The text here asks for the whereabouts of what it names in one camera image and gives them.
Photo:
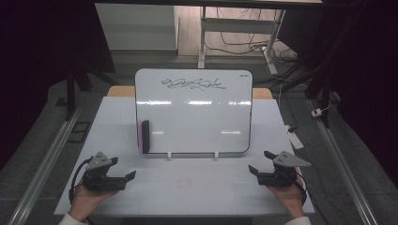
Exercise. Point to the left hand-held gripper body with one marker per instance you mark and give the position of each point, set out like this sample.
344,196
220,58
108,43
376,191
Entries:
98,178

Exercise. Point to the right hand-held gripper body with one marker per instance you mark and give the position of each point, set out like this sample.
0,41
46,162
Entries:
283,170

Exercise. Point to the black and pink whiteboard eraser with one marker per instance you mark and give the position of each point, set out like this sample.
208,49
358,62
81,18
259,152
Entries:
145,137

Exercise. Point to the white whiteboard with scribble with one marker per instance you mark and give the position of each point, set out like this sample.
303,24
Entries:
194,118

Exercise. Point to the person's left hand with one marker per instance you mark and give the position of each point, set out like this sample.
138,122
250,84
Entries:
86,203

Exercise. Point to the person's right hand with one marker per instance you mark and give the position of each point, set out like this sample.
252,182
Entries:
289,200

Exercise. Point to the white power strip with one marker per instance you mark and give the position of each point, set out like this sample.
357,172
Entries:
295,139

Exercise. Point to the white whiteboard support clip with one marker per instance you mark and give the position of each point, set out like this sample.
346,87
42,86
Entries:
169,155
216,155

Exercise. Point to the small white plug adapter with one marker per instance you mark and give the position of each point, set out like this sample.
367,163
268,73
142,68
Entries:
316,112

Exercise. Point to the black metal stand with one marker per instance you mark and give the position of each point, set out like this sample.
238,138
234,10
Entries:
325,90
72,93

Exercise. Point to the white panel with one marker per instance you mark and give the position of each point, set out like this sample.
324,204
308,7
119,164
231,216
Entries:
136,28

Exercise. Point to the aluminium floor rail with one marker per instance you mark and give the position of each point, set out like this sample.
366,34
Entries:
347,175
40,175

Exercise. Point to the white metal desk frame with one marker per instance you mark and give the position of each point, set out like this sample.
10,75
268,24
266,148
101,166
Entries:
237,25

